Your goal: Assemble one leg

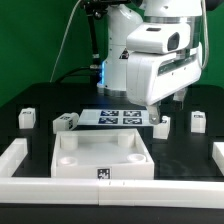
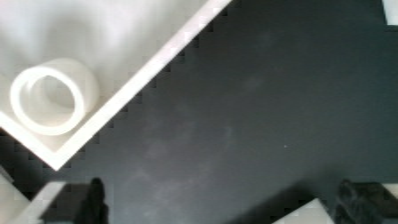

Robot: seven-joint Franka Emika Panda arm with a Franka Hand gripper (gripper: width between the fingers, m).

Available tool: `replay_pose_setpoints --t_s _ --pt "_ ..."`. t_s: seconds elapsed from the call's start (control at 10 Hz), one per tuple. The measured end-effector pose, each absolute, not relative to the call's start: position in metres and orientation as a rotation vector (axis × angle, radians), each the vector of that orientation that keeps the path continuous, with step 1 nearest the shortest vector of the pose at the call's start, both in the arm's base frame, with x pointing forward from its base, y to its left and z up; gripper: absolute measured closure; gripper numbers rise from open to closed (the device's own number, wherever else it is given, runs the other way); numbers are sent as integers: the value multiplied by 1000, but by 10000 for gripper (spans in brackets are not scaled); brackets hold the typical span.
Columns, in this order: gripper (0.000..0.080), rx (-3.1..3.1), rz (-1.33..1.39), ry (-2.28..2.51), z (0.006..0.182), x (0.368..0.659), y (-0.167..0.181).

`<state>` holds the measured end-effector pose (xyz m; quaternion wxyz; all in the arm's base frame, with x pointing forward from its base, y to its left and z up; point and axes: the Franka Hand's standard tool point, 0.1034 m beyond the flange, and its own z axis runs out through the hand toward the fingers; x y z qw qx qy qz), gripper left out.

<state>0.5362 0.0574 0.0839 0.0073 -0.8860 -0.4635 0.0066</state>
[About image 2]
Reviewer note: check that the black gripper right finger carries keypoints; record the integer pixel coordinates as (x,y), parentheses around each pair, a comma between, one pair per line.
(366,204)

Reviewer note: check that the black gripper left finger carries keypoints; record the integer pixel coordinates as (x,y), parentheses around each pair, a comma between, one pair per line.
(93,213)

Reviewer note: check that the white square table top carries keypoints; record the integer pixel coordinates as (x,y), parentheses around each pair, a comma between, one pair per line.
(121,35)

